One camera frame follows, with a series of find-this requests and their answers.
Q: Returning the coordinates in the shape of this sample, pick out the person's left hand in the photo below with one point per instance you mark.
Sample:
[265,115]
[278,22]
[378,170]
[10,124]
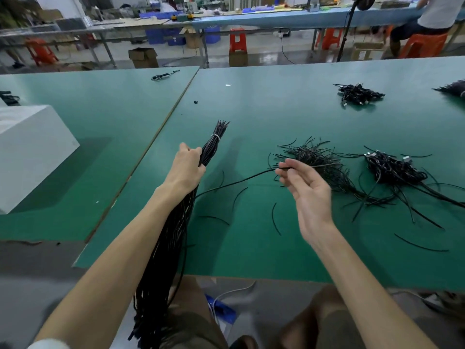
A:
[185,174]

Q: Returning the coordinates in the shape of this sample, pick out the person's right hand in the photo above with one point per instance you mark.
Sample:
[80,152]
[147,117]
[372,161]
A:
[311,200]

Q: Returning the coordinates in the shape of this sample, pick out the person's left forearm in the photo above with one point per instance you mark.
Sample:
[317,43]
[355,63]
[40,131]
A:
[109,280]

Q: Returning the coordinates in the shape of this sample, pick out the person's right forearm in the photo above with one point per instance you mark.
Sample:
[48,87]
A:
[370,301]

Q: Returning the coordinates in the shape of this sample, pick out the person's brown shorts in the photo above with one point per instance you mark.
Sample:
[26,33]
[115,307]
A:
[192,320]

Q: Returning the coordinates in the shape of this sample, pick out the open cardboard box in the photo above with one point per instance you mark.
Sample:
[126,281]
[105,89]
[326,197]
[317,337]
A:
[144,58]

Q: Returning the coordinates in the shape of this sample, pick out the small cardboard box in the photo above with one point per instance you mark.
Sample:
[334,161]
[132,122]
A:
[238,59]

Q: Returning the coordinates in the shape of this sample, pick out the blue plastic item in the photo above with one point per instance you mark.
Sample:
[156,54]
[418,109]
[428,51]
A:
[221,310]

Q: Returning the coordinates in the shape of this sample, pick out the red plastic stool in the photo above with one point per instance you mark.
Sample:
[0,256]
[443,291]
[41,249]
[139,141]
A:
[238,41]

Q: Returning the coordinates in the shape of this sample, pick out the large white box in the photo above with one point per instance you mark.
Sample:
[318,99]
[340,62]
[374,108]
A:
[33,156]

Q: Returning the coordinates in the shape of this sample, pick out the orange plastic stool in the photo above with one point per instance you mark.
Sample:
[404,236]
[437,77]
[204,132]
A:
[330,38]
[423,45]
[41,53]

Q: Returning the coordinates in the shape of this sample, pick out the black fan on stand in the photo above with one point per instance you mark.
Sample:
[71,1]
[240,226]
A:
[347,29]

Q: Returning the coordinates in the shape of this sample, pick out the long blue workbench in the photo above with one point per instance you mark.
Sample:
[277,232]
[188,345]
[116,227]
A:
[290,18]

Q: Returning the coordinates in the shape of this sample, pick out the white shirt sleeve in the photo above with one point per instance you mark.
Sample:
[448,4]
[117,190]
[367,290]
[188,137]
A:
[47,344]

